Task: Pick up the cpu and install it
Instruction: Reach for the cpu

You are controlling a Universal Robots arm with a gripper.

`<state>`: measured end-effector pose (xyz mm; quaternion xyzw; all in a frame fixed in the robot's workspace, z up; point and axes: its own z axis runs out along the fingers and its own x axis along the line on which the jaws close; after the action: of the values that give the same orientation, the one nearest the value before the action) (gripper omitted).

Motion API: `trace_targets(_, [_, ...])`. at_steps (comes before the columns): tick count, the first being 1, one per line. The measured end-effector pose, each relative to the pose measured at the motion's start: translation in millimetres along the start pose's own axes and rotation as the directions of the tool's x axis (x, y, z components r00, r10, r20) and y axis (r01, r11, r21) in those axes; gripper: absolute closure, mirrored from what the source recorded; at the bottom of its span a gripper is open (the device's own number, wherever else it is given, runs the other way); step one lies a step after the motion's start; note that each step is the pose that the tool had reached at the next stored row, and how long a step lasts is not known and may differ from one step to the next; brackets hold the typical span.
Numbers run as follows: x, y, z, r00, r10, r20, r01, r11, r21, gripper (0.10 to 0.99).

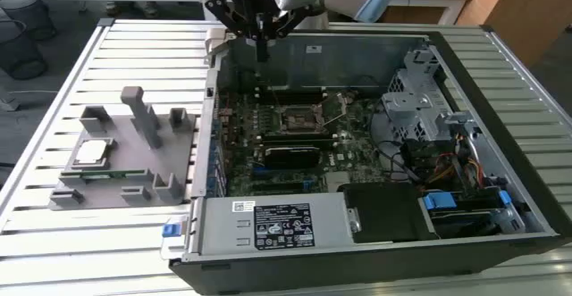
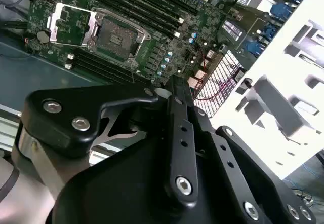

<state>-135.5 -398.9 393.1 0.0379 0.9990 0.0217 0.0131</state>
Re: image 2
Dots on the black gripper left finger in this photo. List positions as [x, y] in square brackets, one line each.
[63, 112]

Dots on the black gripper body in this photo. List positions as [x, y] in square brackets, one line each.
[114, 196]

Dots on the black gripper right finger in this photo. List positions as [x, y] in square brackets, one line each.
[226, 155]

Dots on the metal socket cover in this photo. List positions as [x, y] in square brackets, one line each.
[57, 27]

